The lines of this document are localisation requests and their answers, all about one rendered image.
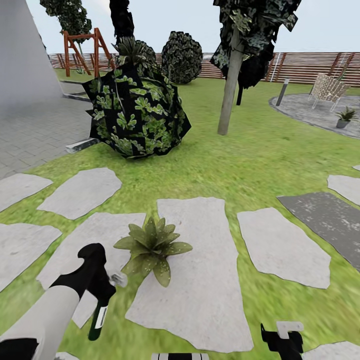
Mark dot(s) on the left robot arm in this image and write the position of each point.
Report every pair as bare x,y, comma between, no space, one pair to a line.
39,333

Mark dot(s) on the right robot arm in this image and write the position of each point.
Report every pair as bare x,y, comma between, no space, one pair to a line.
287,341

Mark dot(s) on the insectifuge atomizer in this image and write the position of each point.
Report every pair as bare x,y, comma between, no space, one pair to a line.
98,321

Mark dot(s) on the pot plant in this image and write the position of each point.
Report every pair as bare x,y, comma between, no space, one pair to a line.
152,246
345,118

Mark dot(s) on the garden chair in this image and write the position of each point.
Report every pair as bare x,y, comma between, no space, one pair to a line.
322,86

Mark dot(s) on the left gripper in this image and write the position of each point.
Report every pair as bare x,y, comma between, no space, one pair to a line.
103,289

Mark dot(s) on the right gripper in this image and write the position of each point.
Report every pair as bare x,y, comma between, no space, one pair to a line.
277,344

